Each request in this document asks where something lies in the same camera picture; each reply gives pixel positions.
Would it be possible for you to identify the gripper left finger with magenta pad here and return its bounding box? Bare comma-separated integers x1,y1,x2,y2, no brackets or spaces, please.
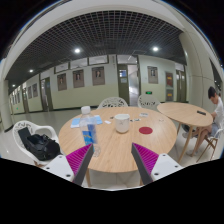
44,144,93,186

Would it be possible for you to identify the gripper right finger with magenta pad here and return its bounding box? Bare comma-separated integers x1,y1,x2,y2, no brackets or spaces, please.
131,143,182,185

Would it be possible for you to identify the clear plastic water bottle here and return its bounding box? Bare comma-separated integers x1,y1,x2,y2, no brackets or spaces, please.
79,106,101,157

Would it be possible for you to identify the red round coaster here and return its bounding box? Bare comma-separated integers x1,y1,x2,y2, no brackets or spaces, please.
139,127,153,134

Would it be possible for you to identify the black bag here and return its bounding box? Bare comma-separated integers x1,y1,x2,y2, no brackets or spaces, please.
18,127,60,161

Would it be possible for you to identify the blue paper pack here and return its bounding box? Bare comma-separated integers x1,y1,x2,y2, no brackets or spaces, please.
71,115,103,128

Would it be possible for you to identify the white ceramic mug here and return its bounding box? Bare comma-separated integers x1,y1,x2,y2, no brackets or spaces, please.
115,114,130,133

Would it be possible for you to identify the white lattice chair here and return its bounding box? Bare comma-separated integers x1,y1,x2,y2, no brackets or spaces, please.
98,97,128,109
137,94,160,110

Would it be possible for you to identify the wooden folding chair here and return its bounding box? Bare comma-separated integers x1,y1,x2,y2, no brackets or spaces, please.
201,128,224,156

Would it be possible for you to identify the white chair with bag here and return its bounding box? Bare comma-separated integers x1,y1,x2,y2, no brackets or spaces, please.
13,120,61,166

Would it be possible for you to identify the black phone on table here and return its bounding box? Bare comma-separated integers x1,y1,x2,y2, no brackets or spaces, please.
197,111,206,116

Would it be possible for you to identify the white lattice chair back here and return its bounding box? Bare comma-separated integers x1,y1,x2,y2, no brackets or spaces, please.
98,97,128,109

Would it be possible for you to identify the seated person in white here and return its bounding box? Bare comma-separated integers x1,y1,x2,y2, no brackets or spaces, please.
188,87,224,155

